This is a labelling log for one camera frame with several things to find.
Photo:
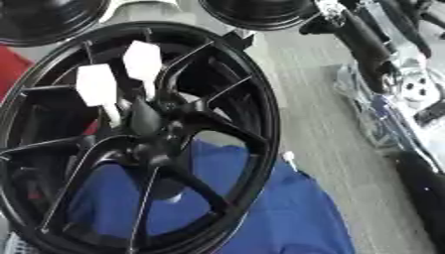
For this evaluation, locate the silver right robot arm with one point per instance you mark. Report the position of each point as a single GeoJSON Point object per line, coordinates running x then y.
{"type": "Point", "coordinates": [400, 132]}

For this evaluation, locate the white pin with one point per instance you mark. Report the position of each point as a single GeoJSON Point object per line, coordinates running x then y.
{"type": "Point", "coordinates": [288, 156]}
{"type": "Point", "coordinates": [96, 84]}
{"type": "Point", "coordinates": [142, 61]}

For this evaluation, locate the black round wheel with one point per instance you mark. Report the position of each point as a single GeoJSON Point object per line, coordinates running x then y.
{"type": "Point", "coordinates": [261, 13]}
{"type": "Point", "coordinates": [40, 20]}

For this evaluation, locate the black spoked wheel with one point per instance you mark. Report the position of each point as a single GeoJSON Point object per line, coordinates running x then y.
{"type": "Point", "coordinates": [229, 99]}

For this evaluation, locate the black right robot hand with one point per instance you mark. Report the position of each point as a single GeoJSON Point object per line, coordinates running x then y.
{"type": "Point", "coordinates": [365, 43]}

